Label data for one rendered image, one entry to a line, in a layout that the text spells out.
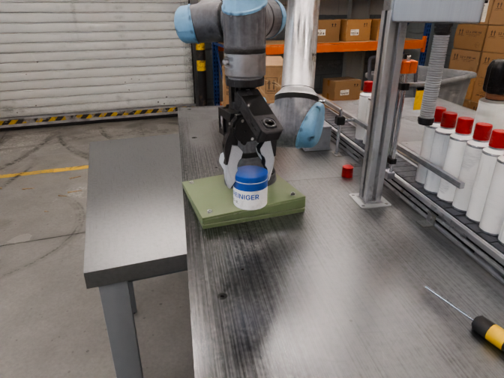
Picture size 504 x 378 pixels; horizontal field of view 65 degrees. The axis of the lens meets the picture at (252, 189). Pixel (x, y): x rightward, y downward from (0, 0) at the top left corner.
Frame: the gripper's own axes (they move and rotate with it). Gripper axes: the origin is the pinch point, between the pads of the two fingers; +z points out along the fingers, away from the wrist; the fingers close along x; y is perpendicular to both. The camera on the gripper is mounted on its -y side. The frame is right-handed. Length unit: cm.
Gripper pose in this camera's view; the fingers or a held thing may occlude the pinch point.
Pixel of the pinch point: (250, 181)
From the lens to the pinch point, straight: 80.0
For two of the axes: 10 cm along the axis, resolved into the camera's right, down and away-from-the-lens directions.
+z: 0.0, 9.1, 4.2
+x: -8.9, 1.9, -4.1
